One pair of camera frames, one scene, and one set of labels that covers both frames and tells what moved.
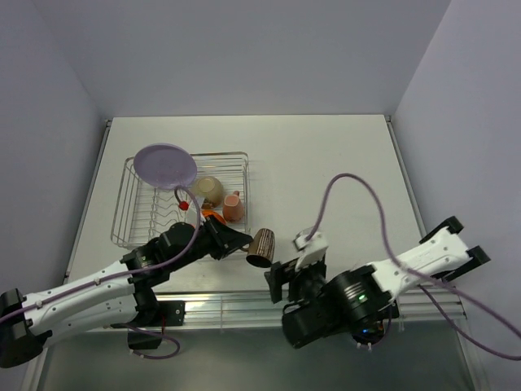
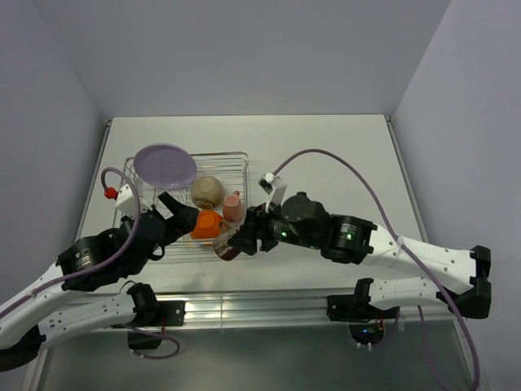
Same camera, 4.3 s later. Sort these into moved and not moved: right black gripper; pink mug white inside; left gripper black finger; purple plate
Moved: right black gripper; left gripper black finger
Not moved: pink mug white inside; purple plate
